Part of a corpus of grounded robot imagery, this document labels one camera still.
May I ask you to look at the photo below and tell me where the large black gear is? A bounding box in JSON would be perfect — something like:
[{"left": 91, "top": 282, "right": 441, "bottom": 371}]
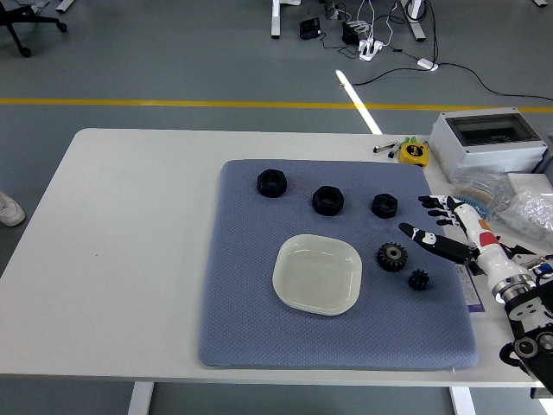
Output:
[{"left": 376, "top": 241, "right": 410, "bottom": 273}]

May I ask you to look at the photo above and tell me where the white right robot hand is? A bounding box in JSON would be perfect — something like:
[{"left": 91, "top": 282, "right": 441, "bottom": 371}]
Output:
[{"left": 397, "top": 195, "right": 531, "bottom": 291}]

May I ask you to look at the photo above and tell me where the white charging cable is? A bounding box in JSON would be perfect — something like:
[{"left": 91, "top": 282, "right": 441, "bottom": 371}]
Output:
[{"left": 357, "top": 0, "right": 401, "bottom": 47}]

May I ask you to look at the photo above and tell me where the bubble wrap bag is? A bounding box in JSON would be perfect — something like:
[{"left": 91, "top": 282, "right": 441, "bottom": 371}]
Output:
[{"left": 503, "top": 188, "right": 553, "bottom": 241}]

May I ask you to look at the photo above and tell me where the white square dish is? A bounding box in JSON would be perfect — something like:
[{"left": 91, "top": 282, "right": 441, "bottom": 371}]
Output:
[{"left": 270, "top": 233, "right": 363, "bottom": 317}]

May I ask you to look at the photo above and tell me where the grey electrical enclosure box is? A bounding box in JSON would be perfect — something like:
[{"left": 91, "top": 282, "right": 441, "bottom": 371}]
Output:
[{"left": 429, "top": 107, "right": 550, "bottom": 185}]

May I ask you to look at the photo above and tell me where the person's white shoe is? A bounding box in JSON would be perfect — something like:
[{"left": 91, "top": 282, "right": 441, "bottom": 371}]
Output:
[{"left": 0, "top": 188, "right": 26, "bottom": 227}]

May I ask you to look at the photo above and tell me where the black power adapter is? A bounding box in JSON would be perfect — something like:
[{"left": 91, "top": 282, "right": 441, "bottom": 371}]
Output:
[{"left": 298, "top": 17, "right": 321, "bottom": 41}]

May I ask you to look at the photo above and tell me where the long black floor cable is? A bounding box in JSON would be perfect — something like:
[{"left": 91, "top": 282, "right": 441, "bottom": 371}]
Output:
[{"left": 340, "top": 62, "right": 553, "bottom": 103}]

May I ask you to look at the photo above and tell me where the clear bag of resistor strips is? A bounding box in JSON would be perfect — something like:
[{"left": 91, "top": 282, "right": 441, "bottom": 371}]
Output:
[{"left": 451, "top": 176, "right": 515, "bottom": 226}]

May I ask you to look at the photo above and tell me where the large black hex nut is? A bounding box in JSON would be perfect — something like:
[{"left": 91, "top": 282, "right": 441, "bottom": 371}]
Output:
[
  {"left": 256, "top": 169, "right": 288, "bottom": 199},
  {"left": 312, "top": 185, "right": 346, "bottom": 216}
]

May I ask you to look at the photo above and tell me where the white desk leg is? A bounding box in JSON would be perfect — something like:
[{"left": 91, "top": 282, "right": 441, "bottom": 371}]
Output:
[
  {"left": 399, "top": 0, "right": 429, "bottom": 43},
  {"left": 270, "top": 0, "right": 284, "bottom": 40}
]

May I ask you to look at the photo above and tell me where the small black gear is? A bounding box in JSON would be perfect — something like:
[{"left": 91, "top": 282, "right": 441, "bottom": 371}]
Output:
[{"left": 408, "top": 269, "right": 431, "bottom": 293}]

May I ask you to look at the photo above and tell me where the blue-grey quilted mat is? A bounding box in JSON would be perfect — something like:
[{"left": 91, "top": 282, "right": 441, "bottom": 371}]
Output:
[{"left": 197, "top": 158, "right": 480, "bottom": 369}]

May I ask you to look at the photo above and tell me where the purple printed label card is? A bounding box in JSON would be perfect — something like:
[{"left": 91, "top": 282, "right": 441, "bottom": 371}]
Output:
[{"left": 455, "top": 263, "right": 487, "bottom": 313}]

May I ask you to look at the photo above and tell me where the white table leg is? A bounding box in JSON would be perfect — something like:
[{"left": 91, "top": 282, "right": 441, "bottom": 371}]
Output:
[
  {"left": 127, "top": 381, "right": 155, "bottom": 415},
  {"left": 448, "top": 386, "right": 477, "bottom": 415}
]

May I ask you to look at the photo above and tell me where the small black hex nut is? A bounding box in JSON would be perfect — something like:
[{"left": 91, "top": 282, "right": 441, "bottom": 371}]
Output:
[{"left": 371, "top": 193, "right": 399, "bottom": 220}]

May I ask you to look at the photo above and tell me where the black charger block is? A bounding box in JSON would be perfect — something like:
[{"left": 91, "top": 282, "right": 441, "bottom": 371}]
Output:
[{"left": 340, "top": 21, "right": 362, "bottom": 46}]

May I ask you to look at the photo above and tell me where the flat white box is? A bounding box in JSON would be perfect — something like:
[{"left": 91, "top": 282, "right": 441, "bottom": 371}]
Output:
[{"left": 505, "top": 171, "right": 553, "bottom": 200}]

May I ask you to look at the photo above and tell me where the black office chair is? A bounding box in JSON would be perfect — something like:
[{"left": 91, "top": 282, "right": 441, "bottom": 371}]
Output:
[{"left": 0, "top": 0, "right": 69, "bottom": 59}]

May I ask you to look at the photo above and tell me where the white power strip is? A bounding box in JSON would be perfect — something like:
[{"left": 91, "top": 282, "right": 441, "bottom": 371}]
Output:
[{"left": 358, "top": 38, "right": 385, "bottom": 61}]

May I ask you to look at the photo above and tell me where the yellow tape measure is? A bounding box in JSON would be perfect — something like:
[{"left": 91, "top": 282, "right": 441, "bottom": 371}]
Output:
[{"left": 397, "top": 142, "right": 429, "bottom": 168}]

